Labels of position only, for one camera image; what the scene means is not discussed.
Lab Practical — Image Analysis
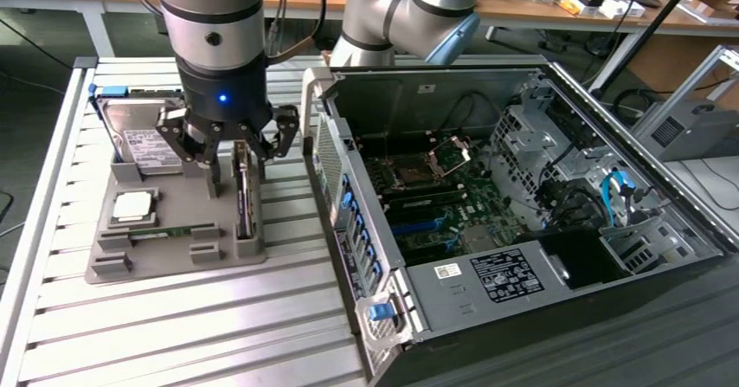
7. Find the black stand pole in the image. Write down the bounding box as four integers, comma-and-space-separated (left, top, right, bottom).
587, 0, 705, 99

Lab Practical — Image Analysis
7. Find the black coiled cable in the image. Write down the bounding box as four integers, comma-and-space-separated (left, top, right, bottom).
610, 87, 661, 120

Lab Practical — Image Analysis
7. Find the grey parts rack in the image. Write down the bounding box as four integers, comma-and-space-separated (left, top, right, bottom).
84, 135, 271, 285

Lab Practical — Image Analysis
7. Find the perforated metal drive cage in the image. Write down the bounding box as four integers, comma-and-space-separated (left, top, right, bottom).
489, 79, 586, 180

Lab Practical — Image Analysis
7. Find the metal socket cover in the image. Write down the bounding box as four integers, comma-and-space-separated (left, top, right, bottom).
427, 135, 477, 177

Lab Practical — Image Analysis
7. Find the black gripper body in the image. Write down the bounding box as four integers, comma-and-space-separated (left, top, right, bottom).
175, 54, 275, 144

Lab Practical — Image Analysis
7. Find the blue expansion slot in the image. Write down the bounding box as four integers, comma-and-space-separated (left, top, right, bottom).
391, 218, 443, 235

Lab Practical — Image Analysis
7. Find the black office chair base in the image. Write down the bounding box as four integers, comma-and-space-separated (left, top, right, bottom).
537, 29, 617, 59

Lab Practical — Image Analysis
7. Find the CPU socket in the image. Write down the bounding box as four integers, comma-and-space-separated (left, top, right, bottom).
391, 152, 458, 188

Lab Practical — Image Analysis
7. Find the black graphics card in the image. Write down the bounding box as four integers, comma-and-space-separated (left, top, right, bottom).
230, 139, 260, 241

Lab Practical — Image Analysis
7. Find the open PC case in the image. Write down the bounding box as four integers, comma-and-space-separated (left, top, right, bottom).
299, 55, 739, 387

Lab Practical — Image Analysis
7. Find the green motherboard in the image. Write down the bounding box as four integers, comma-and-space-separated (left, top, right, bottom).
358, 131, 542, 263

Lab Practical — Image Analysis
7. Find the grey computer tower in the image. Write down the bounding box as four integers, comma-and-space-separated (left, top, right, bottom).
631, 99, 739, 163

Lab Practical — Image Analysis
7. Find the green RAM stick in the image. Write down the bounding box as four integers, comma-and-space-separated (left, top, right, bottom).
127, 227, 194, 238

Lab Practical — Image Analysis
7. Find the black wire bundle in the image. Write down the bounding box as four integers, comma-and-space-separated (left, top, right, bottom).
535, 177, 607, 232

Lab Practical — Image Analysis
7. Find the hard disk in blue caddy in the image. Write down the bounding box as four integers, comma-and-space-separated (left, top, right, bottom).
90, 84, 195, 177

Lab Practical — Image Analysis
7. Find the black labelled RAM stick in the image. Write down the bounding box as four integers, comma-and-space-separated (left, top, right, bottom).
384, 190, 468, 211

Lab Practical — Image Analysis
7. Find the grey power supply unit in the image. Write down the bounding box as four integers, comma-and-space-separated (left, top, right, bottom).
406, 242, 573, 332

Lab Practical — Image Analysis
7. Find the small white box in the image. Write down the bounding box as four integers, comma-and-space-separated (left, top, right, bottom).
598, 0, 647, 20

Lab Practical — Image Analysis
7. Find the silver CPU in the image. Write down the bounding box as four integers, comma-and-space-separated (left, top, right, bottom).
111, 190, 159, 223

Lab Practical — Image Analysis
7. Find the grey disk bay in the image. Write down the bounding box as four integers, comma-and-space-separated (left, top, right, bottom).
598, 222, 703, 276

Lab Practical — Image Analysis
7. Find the blue disk wire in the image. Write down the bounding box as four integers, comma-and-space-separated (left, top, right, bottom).
598, 166, 638, 232

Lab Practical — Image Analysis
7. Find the blue case latch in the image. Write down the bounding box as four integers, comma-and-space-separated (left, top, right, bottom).
366, 301, 395, 321

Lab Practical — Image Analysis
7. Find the aluminium profile frame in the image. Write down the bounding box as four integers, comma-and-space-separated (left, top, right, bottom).
631, 43, 739, 135

